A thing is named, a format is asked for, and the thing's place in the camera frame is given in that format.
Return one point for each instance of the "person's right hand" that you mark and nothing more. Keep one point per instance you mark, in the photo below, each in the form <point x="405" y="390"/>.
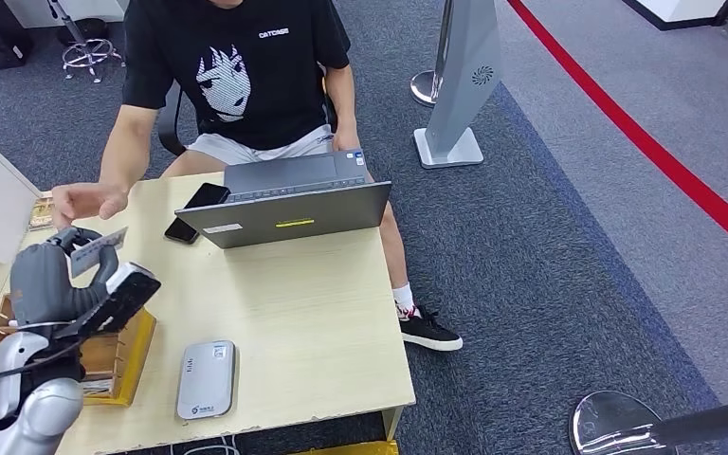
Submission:
<point x="84" y="198"/>

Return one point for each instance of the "person's left hand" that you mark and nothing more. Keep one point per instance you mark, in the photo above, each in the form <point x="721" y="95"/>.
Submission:
<point x="345" y="139"/>

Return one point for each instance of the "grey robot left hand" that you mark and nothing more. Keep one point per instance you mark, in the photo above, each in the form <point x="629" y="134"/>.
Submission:
<point x="37" y="282"/>

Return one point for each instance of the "white ID card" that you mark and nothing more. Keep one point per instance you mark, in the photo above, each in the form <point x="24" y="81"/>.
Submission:
<point x="91" y="254"/>

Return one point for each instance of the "grey card reader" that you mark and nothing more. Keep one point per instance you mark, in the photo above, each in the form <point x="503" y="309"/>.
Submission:
<point x="206" y="380"/>

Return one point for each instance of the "person's left forearm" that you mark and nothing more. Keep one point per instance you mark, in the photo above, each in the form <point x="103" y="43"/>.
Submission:
<point x="342" y="100"/>

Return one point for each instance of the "person's right forearm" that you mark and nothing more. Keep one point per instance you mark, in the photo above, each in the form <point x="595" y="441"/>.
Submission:
<point x="122" y="144"/>

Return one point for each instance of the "small gold card pack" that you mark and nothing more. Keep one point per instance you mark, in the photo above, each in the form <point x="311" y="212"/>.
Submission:
<point x="40" y="213"/>

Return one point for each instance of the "person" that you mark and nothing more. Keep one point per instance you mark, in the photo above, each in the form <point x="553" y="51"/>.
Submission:
<point x="263" y="100"/>

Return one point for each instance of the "wooden card organizer box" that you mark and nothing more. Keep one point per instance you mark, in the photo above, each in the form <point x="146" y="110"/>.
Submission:
<point x="131" y="351"/>

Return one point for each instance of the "white card stack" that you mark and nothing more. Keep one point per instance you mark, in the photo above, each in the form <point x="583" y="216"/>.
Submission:
<point x="97" y="386"/>

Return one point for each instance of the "grey laptop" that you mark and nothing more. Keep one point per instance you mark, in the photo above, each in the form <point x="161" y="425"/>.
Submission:
<point x="285" y="216"/>

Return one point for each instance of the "black smartphone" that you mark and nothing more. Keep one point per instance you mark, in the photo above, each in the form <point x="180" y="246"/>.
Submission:
<point x="206" y="196"/>

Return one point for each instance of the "grey kiosk stand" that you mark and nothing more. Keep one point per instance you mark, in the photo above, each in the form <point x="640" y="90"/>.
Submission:
<point x="461" y="75"/>

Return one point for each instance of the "chrome stool base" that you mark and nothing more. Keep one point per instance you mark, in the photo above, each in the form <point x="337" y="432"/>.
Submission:
<point x="86" y="45"/>

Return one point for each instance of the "white sock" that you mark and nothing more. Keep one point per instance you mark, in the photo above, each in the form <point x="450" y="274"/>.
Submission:
<point x="403" y="296"/>

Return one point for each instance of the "black sneaker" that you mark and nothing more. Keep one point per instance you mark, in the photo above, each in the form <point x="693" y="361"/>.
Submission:
<point x="428" y="334"/>

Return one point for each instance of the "red floor tape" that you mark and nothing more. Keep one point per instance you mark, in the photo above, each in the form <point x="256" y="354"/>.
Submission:
<point x="650" y="149"/>

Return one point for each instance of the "yellow floor strip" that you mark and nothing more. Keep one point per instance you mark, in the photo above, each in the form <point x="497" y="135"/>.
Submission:
<point x="348" y="449"/>

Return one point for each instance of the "white counter with black base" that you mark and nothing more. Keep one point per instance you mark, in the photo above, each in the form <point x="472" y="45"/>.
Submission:
<point x="681" y="7"/>

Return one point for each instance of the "chrome stanchion post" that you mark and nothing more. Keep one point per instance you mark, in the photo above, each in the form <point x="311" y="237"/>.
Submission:
<point x="425" y="88"/>

